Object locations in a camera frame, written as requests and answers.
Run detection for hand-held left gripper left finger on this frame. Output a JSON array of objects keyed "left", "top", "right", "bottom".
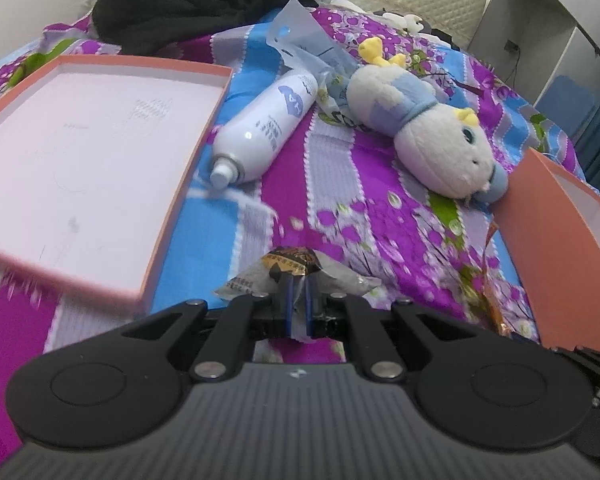
[{"left": 92, "top": 272, "right": 298, "bottom": 383}]

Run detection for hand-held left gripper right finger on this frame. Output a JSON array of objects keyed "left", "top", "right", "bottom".
[{"left": 302, "top": 275, "right": 506, "bottom": 383}]

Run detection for grey snack packet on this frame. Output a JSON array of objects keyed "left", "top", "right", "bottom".
[{"left": 214, "top": 246, "right": 381, "bottom": 343}]

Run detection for orange snack packet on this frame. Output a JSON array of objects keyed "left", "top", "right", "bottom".
[{"left": 480, "top": 217, "right": 516, "bottom": 338}]

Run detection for pink cardboard box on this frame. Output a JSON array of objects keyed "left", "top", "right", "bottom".
[{"left": 492, "top": 147, "right": 600, "bottom": 353}]

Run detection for purple floral bedspread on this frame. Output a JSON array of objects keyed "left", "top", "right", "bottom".
[{"left": 0, "top": 5, "right": 588, "bottom": 461}]

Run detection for white spray bottle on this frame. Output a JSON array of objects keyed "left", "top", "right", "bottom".
[{"left": 209, "top": 72, "right": 318, "bottom": 191}]

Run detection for white and blue plush toy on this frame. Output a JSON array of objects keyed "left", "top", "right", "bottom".
[{"left": 346, "top": 36, "right": 510, "bottom": 204}]

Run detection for pink box lid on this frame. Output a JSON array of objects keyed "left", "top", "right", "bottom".
[{"left": 0, "top": 54, "right": 235, "bottom": 311}]

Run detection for blue chair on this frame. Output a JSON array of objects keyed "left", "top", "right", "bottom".
[{"left": 535, "top": 74, "right": 593, "bottom": 136}]

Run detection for clear blue printed plastic bag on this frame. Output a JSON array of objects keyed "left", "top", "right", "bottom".
[{"left": 265, "top": 0, "right": 361, "bottom": 128}]

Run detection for dark clothes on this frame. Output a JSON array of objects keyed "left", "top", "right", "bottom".
[{"left": 422, "top": 22, "right": 461, "bottom": 51}]

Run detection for black and white penguin plush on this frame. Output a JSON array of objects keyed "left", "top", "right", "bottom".
[{"left": 382, "top": 10, "right": 423, "bottom": 36}]

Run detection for black jacket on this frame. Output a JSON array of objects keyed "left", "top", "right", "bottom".
[{"left": 92, "top": 0, "right": 348, "bottom": 58}]

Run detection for white cabinet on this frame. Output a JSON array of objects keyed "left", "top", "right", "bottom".
[{"left": 467, "top": 0, "right": 600, "bottom": 106}]

